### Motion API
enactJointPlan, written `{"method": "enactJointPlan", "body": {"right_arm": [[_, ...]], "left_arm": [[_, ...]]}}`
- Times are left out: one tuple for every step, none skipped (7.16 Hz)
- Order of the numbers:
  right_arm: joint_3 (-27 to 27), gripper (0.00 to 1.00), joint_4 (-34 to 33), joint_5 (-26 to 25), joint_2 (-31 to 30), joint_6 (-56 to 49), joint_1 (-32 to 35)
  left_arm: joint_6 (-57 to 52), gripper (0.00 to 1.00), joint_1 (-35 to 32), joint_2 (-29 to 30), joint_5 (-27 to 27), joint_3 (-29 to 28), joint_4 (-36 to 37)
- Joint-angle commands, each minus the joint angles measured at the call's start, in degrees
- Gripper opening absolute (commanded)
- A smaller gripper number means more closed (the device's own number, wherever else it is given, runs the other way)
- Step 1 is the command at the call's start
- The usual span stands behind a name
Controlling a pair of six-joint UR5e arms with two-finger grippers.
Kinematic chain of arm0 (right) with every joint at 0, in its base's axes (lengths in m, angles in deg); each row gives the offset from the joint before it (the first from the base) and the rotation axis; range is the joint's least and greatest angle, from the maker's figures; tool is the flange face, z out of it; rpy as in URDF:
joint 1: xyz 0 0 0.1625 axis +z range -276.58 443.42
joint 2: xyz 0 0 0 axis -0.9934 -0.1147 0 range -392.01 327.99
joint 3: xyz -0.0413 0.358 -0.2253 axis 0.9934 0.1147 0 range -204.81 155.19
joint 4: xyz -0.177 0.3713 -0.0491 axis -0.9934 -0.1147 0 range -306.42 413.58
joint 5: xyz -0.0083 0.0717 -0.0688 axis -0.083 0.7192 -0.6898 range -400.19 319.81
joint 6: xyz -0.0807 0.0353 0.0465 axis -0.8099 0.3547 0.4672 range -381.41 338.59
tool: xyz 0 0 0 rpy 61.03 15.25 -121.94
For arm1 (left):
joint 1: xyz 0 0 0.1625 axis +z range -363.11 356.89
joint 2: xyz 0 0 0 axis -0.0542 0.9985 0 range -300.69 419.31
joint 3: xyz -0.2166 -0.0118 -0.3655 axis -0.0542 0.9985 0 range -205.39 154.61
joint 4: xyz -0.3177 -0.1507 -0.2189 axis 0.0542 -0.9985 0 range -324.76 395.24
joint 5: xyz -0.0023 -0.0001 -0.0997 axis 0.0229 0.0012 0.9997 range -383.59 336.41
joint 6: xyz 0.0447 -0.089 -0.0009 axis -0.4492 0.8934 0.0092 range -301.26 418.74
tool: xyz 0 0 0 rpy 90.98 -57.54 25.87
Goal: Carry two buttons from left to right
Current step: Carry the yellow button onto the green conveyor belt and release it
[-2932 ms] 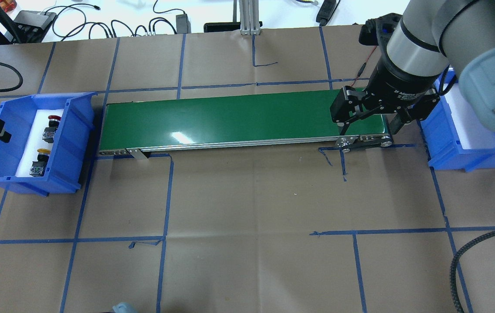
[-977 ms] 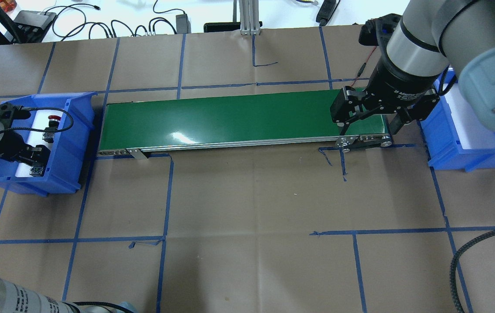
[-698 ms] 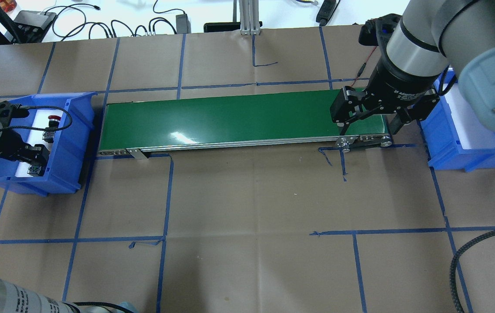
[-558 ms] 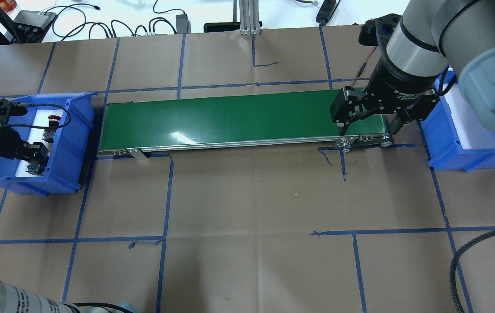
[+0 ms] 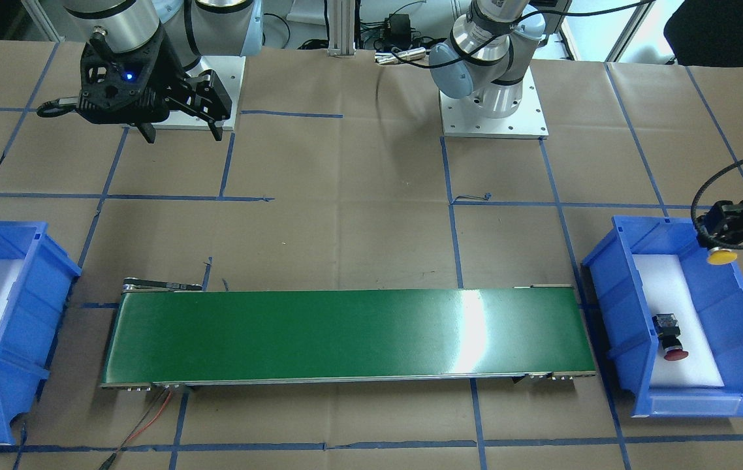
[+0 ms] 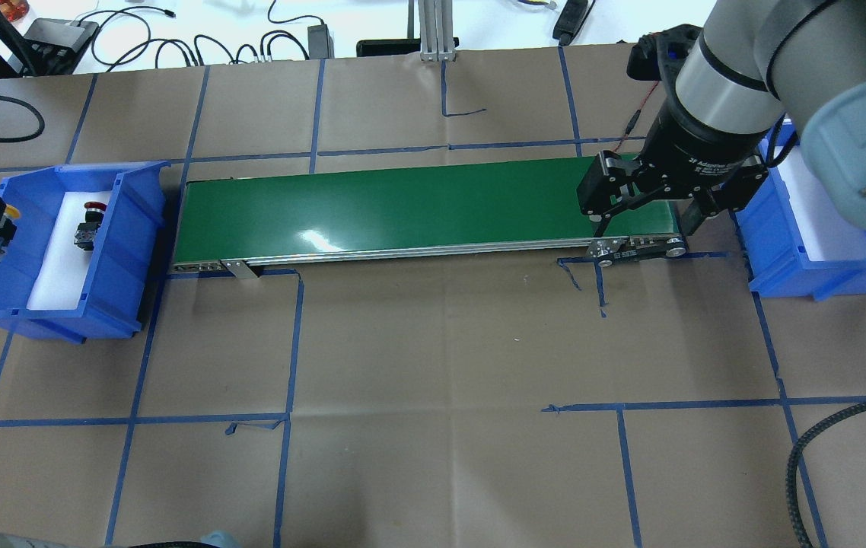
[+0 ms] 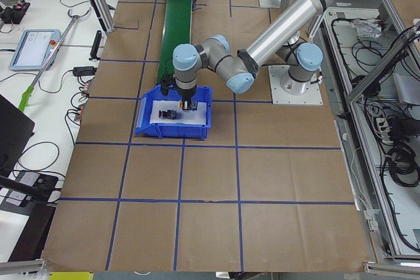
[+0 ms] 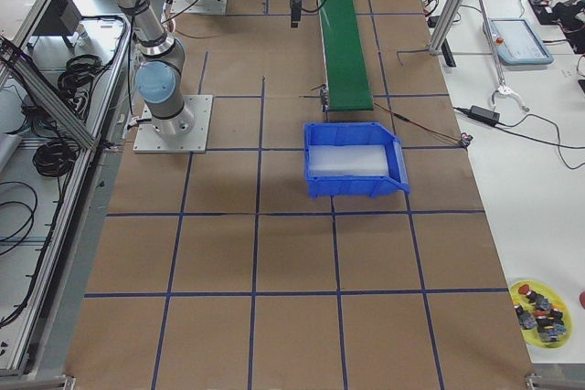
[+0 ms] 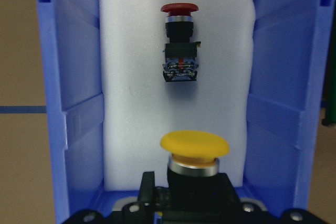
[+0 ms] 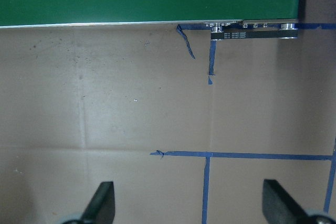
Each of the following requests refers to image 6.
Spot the aluminium frame post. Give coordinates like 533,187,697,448
416,0,457,62

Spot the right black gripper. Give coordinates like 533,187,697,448
577,103,769,238

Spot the red black wire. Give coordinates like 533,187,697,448
614,80,662,155

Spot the green conveyor belt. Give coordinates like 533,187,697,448
169,155,689,279

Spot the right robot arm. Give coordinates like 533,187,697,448
577,1,866,238

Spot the blue bin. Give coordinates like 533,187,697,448
0,161,169,344
734,145,866,301

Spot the blue right bin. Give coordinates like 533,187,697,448
734,145,866,301

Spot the blue left bin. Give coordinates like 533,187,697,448
0,161,169,344

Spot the white foam in left bin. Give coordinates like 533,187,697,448
27,191,112,310

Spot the white foam in right bin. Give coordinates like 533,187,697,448
777,147,866,261

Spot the black braided cable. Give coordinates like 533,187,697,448
785,389,866,548

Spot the red push button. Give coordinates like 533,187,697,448
74,201,107,252

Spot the white foam in bin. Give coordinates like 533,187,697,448
27,191,112,310
777,147,866,261

